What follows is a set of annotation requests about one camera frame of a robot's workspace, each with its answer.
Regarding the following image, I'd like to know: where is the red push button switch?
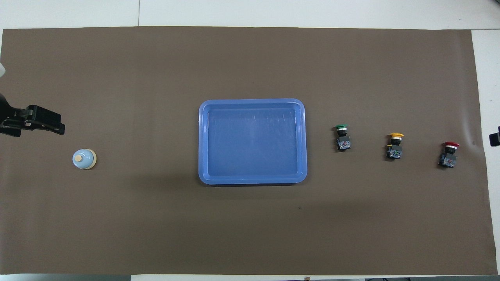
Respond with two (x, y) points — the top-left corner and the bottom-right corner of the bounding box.
(438, 141), (460, 168)

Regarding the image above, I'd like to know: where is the blue plastic tray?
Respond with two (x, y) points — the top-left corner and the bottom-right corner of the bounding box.
(198, 99), (308, 185)

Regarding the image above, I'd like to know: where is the brown table mat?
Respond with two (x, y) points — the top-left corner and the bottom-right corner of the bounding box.
(0, 26), (498, 276)

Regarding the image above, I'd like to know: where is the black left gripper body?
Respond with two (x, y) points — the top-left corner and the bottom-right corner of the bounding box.
(0, 106), (29, 137)

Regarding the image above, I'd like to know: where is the light blue desk bell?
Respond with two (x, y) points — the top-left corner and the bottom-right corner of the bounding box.
(72, 149), (97, 170)

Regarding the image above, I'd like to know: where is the yellow push button switch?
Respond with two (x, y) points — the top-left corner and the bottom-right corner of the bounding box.
(386, 133), (404, 160)

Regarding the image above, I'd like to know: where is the green push button switch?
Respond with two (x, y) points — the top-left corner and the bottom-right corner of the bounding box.
(335, 124), (351, 151)

